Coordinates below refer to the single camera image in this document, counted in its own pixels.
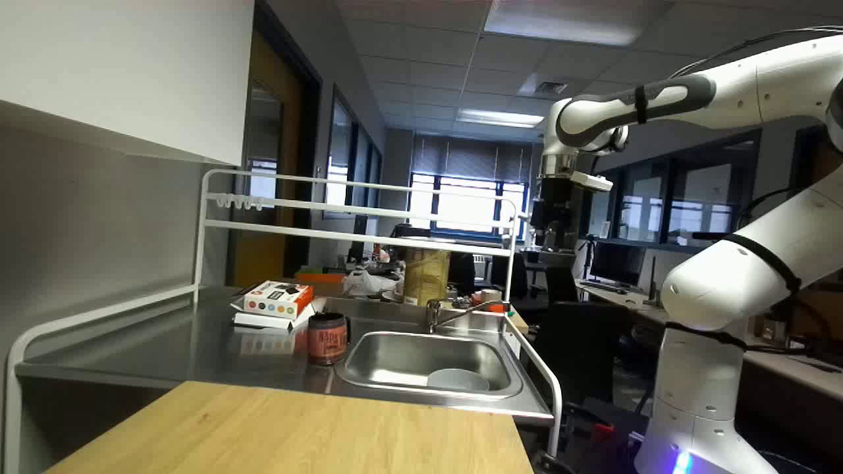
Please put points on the colourful printed box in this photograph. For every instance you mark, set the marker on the colourful printed box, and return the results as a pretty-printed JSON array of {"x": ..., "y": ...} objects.
[{"x": 278, "y": 297}]

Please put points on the small ceiling light panel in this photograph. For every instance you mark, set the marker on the small ceiling light panel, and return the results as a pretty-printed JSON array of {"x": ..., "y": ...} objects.
[{"x": 488, "y": 119}]

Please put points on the white plastic bag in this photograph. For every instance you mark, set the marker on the white plastic bag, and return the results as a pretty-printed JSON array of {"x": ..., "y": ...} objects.
[{"x": 368, "y": 281}]

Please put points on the bright window with blinds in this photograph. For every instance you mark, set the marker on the bright window with blinds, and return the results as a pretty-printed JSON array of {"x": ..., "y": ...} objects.
[{"x": 465, "y": 206}]

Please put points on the chrome faucet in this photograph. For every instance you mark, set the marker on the chrome faucet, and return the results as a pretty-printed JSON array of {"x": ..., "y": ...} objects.
[{"x": 436, "y": 317}]

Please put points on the small red object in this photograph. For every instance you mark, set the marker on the small red object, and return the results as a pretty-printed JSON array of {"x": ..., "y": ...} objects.
[{"x": 488, "y": 300}]

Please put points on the stainless steel sink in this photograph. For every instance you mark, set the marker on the stainless steel sink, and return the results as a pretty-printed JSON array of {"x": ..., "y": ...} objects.
[{"x": 411, "y": 356}]

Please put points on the yellow cylindrical container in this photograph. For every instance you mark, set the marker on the yellow cylindrical container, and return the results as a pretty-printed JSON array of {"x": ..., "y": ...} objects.
[{"x": 424, "y": 276}]

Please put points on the pale blue bowl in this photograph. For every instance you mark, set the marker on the pale blue bowl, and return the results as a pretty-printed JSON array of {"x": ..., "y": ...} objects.
[{"x": 465, "y": 379}]

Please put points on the orange package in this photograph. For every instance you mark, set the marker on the orange package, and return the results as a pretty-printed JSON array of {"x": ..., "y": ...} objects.
[{"x": 320, "y": 281}]

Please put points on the long office desk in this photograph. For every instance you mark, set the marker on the long office desk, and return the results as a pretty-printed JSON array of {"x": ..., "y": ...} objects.
[{"x": 790, "y": 358}]

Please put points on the brown wooden door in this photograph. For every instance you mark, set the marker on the brown wooden door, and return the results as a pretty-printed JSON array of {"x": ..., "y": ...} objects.
[{"x": 263, "y": 175}]

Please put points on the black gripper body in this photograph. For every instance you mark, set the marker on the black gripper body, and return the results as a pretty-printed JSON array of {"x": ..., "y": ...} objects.
[{"x": 559, "y": 209}]

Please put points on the white wall cabinet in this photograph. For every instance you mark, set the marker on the white wall cabinet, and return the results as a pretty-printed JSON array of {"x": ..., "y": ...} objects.
[{"x": 114, "y": 60}]

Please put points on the white metal rack frame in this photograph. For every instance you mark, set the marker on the white metal rack frame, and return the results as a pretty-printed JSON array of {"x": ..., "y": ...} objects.
[{"x": 350, "y": 237}]

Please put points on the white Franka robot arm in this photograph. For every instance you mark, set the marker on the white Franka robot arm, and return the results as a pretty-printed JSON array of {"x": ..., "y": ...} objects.
[{"x": 747, "y": 263}]

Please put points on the large ceiling light panel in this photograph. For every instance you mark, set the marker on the large ceiling light panel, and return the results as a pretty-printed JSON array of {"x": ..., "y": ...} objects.
[{"x": 561, "y": 22}]

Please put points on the flat white red box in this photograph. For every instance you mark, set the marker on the flat white red box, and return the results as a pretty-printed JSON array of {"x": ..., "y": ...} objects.
[{"x": 263, "y": 321}]

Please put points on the brown glass jar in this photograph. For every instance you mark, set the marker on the brown glass jar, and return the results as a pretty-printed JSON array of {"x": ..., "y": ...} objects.
[{"x": 328, "y": 339}]

